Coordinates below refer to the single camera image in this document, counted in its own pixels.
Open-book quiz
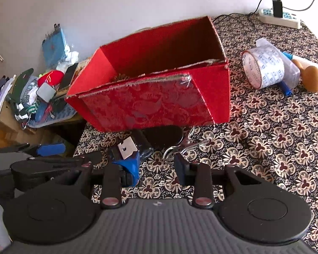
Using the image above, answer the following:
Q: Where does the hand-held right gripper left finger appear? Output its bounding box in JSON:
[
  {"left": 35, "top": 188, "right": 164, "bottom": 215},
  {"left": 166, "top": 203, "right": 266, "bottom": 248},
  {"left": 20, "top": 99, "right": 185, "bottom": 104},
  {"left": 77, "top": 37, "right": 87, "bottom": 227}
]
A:
[{"left": 57, "top": 153, "right": 141, "bottom": 209}]

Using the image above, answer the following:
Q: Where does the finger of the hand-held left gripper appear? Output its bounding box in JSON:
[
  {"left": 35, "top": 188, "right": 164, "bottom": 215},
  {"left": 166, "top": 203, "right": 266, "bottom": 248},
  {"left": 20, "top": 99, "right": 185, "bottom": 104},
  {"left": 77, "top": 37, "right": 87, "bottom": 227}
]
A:
[
  {"left": 0, "top": 143, "right": 66, "bottom": 158},
  {"left": 27, "top": 152, "right": 103, "bottom": 169}
]

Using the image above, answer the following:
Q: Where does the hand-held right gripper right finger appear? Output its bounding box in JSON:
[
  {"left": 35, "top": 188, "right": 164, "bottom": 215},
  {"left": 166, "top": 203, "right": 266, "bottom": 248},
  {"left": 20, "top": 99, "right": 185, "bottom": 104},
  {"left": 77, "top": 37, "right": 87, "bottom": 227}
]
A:
[{"left": 174, "top": 153, "right": 273, "bottom": 209}]

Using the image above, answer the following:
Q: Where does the dark case with square plate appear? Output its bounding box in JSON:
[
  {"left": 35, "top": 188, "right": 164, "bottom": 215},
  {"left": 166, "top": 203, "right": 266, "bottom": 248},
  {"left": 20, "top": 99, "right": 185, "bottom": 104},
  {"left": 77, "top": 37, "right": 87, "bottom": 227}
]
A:
[{"left": 117, "top": 130, "right": 153, "bottom": 162}]

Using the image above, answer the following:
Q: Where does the red fabric-covered box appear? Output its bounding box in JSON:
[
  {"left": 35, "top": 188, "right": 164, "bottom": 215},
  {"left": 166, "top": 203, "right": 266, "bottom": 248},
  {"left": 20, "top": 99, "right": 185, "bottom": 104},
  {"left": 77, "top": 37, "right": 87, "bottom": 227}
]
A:
[{"left": 65, "top": 16, "right": 231, "bottom": 133}]

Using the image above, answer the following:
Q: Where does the silver metal clip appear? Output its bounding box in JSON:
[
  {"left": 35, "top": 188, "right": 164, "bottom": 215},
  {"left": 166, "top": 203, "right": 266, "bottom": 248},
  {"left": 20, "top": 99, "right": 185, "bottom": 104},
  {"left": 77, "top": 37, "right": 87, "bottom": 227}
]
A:
[{"left": 163, "top": 127, "right": 210, "bottom": 164}]

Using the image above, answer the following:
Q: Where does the blue plastic basket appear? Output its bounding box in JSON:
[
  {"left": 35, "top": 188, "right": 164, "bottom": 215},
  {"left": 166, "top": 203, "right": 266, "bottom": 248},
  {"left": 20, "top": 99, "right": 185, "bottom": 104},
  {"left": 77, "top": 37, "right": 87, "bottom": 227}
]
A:
[{"left": 26, "top": 99, "right": 77, "bottom": 129}]

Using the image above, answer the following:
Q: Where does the black oval case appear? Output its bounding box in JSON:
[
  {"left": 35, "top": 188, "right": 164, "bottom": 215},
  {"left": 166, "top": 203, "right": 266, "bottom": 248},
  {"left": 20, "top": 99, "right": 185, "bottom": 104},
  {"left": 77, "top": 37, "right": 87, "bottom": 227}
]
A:
[{"left": 143, "top": 126, "right": 184, "bottom": 149}]

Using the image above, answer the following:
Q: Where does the cardboard box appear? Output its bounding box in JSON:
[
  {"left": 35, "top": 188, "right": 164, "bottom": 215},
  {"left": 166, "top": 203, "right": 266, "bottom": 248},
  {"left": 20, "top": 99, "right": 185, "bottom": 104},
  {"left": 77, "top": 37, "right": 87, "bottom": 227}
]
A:
[{"left": 0, "top": 101, "right": 85, "bottom": 149}]

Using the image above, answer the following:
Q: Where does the green white striped cloth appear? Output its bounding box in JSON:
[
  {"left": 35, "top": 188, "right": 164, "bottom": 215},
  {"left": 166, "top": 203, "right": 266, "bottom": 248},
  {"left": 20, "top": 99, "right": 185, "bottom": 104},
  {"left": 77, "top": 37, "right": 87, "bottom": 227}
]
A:
[{"left": 16, "top": 103, "right": 40, "bottom": 120}]

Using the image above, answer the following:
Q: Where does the grey square box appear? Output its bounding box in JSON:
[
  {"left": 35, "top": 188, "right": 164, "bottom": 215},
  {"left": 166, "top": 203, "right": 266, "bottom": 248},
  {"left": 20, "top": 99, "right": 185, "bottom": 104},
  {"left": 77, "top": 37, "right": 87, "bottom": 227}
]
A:
[{"left": 36, "top": 82, "right": 56, "bottom": 102}]

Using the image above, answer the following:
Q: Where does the grey patterned pouch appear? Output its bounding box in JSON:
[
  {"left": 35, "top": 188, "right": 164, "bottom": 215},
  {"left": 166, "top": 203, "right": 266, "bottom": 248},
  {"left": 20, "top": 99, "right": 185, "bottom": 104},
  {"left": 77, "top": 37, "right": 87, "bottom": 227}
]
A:
[{"left": 22, "top": 77, "right": 40, "bottom": 104}]

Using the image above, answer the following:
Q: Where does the red cap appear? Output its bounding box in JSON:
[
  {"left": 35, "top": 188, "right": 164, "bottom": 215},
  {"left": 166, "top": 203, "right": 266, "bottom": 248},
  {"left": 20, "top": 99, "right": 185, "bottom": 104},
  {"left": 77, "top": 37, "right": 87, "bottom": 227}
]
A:
[{"left": 38, "top": 69, "right": 64, "bottom": 86}]

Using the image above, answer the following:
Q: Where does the dark green flat item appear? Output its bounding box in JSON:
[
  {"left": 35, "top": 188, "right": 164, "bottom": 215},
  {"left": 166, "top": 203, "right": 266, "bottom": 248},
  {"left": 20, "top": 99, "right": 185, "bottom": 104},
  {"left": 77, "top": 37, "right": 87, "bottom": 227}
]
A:
[{"left": 11, "top": 68, "right": 34, "bottom": 102}]

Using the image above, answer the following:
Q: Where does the black phone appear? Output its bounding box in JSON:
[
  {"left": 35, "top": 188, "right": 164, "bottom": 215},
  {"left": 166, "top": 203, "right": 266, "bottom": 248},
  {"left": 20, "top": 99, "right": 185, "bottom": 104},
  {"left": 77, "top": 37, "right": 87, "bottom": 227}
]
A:
[{"left": 58, "top": 62, "right": 79, "bottom": 90}]

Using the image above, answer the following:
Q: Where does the brown patterned book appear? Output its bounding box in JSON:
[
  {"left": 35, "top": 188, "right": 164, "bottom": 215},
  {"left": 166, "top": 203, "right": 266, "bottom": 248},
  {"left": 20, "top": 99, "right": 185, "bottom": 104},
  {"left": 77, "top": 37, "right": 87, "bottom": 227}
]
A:
[{"left": 74, "top": 58, "right": 92, "bottom": 78}]

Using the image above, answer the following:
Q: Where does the floral patterned cloth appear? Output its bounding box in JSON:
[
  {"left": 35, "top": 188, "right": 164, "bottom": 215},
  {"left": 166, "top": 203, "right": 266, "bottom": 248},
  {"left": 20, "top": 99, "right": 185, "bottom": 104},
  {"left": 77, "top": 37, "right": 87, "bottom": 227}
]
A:
[{"left": 73, "top": 13, "right": 318, "bottom": 254}]

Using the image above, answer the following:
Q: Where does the white crumpled tissue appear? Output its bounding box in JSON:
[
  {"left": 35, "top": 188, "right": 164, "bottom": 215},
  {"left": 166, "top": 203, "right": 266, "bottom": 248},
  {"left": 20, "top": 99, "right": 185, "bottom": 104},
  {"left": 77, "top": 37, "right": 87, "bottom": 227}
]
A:
[{"left": 57, "top": 50, "right": 80, "bottom": 72}]

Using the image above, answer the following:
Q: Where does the blue bag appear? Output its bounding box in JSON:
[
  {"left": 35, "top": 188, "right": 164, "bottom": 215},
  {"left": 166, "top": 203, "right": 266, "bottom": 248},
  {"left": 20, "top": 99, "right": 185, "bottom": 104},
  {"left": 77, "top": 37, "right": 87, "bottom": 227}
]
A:
[{"left": 42, "top": 24, "right": 71, "bottom": 68}]

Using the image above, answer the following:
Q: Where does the blue marker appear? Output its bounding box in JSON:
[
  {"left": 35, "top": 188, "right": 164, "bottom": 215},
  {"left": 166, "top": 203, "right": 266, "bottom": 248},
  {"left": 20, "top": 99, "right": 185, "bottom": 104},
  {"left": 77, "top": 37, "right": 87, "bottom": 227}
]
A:
[{"left": 278, "top": 81, "right": 293, "bottom": 96}]

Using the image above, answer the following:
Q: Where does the printed clear tape roll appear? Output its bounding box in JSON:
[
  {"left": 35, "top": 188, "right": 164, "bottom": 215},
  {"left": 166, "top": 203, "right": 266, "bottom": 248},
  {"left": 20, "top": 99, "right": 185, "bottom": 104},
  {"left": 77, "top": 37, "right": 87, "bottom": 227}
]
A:
[{"left": 241, "top": 46, "right": 285, "bottom": 89}]

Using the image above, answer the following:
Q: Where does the clear plastic bag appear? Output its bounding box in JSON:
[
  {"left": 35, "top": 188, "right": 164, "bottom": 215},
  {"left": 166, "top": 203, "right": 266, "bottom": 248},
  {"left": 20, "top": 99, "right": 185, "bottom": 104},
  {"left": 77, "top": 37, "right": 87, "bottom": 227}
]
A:
[{"left": 256, "top": 38, "right": 300, "bottom": 89}]

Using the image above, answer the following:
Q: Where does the tan rounded wooden piece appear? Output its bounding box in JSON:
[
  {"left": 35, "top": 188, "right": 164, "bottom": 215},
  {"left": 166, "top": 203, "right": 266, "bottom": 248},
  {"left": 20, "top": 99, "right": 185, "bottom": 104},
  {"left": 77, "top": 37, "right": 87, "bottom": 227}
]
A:
[{"left": 291, "top": 58, "right": 318, "bottom": 94}]

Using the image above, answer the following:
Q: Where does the white tube with blue cap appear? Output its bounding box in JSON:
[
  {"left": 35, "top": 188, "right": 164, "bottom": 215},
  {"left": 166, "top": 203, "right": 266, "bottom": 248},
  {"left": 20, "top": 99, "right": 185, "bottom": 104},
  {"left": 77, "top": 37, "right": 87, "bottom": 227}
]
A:
[{"left": 282, "top": 52, "right": 318, "bottom": 70}]

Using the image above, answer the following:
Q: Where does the white power strip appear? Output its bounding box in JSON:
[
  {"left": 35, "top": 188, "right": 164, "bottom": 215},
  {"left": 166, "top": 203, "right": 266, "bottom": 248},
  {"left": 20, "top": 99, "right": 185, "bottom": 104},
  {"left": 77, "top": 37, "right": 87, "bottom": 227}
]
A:
[{"left": 259, "top": 8, "right": 302, "bottom": 29}]

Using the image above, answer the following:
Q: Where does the black charger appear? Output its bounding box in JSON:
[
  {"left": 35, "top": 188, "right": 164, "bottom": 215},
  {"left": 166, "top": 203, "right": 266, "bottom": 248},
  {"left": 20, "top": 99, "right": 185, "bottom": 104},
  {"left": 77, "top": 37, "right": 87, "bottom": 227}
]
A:
[{"left": 272, "top": 0, "right": 284, "bottom": 19}]

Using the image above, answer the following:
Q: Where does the black power strip cable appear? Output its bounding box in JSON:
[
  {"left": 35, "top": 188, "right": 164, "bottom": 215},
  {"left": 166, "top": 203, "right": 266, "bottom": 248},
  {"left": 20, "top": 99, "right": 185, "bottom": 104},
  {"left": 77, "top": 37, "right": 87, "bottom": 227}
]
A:
[{"left": 213, "top": 12, "right": 260, "bottom": 32}]

